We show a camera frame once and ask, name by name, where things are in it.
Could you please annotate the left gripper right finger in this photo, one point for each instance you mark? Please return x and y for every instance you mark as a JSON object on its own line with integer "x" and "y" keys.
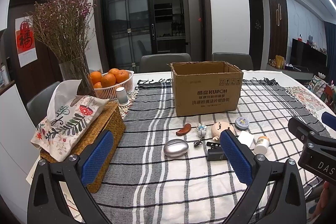
{"x": 286, "y": 203}

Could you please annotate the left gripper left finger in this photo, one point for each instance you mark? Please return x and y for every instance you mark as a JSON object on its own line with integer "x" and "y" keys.
{"x": 47, "y": 203}

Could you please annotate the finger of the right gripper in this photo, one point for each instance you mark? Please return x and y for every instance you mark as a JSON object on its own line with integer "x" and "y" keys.
{"x": 305, "y": 133}
{"x": 329, "y": 120}

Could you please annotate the white jar orange lid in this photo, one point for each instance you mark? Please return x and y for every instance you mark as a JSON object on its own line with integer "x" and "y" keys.
{"x": 262, "y": 145}

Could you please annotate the white square charger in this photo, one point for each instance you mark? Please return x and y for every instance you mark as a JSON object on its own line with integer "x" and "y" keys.
{"x": 246, "y": 138}

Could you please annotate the round blue white tin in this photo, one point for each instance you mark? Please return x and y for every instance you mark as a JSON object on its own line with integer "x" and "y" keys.
{"x": 242, "y": 123}

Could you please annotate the beige deer doll head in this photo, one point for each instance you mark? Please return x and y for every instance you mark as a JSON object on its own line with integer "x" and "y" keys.
{"x": 218, "y": 127}

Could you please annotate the black rectangular device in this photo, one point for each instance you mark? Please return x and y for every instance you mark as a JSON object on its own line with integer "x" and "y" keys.
{"x": 215, "y": 152}

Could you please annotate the white blue figurine keychain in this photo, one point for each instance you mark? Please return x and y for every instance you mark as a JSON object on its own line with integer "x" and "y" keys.
{"x": 201, "y": 133}

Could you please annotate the silver oval metal case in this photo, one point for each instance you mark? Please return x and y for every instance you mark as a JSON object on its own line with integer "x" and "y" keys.
{"x": 175, "y": 148}

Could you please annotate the person right hand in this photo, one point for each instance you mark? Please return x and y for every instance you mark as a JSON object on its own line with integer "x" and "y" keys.
{"x": 327, "y": 194}

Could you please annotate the patterned floral table mat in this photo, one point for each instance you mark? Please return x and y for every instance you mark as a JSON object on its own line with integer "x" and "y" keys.
{"x": 306, "y": 99}

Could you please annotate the white tv cabinet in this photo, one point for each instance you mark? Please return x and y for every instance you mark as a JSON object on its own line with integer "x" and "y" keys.
{"x": 299, "y": 76}

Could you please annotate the black television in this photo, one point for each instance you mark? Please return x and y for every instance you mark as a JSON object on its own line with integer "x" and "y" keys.
{"x": 304, "y": 56}

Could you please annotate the floral fabric tissue cover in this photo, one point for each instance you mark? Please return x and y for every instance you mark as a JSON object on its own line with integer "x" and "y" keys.
{"x": 68, "y": 117}

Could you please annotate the grey chair right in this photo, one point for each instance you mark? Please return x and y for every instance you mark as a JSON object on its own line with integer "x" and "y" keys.
{"x": 241, "y": 60}

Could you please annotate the grey chair near vase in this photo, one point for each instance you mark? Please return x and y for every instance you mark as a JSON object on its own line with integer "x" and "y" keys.
{"x": 38, "y": 105}

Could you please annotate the woven rattan box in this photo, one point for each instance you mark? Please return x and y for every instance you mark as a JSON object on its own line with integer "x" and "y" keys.
{"x": 97, "y": 146}

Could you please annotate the brown cardboard box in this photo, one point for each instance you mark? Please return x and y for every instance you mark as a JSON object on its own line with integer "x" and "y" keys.
{"x": 205, "y": 87}

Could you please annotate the brown wooden comb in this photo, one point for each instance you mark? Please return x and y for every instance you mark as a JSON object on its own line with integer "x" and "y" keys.
{"x": 183, "y": 131}

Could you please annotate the grey plaid cloth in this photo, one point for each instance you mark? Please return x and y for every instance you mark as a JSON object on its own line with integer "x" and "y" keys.
{"x": 143, "y": 185}

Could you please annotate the white fruit basket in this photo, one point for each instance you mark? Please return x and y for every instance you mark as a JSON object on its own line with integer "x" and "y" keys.
{"x": 110, "y": 92}

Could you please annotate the small white cylinder device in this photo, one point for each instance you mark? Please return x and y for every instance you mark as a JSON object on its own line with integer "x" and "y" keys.
{"x": 122, "y": 96}

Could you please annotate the glass vase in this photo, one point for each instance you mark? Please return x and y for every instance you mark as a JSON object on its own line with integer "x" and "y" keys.
{"x": 77, "y": 69}

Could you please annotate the orange front left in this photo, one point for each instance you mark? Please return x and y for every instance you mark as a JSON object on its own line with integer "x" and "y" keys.
{"x": 108, "y": 80}

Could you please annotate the orange front right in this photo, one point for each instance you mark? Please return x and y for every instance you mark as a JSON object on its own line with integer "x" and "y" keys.
{"x": 121, "y": 76}

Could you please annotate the grey chair left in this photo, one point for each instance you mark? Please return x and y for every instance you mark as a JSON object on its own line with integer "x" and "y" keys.
{"x": 160, "y": 62}

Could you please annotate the red fu calendar poster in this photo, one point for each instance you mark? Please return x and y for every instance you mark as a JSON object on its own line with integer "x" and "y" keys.
{"x": 25, "y": 43}

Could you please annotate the dried purple flowers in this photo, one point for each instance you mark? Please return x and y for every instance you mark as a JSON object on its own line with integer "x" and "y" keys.
{"x": 63, "y": 27}

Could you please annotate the black glass sliding door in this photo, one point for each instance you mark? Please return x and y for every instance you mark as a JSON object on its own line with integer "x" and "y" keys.
{"x": 127, "y": 32}

